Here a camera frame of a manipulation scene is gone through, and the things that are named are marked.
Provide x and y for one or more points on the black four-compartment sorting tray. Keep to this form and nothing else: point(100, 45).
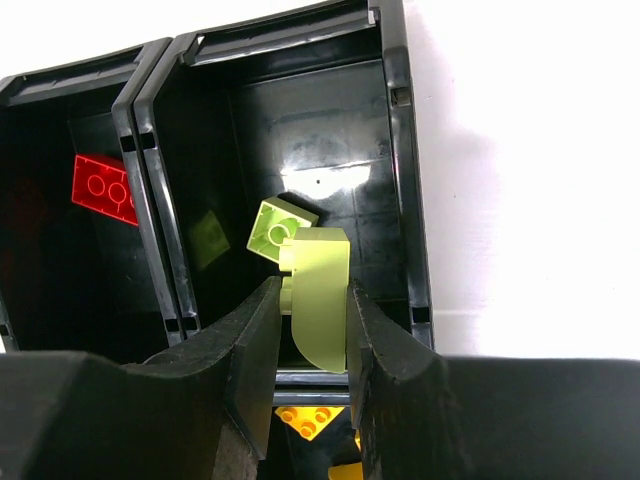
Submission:
point(314, 106)

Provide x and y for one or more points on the small green lego brick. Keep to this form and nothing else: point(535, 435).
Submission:
point(276, 221)

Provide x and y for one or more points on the yellow long lego brick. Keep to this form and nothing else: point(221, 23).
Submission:
point(308, 421)

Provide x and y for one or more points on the yellow rounded lego brick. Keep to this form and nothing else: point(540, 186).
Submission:
point(352, 471)

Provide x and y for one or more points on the red lego brick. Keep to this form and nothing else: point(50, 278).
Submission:
point(100, 183)

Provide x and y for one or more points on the light green square lego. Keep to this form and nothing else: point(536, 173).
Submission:
point(313, 293)

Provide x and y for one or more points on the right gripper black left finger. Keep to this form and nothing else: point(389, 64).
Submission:
point(199, 410)

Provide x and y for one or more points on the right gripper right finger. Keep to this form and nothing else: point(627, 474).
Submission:
point(421, 415)

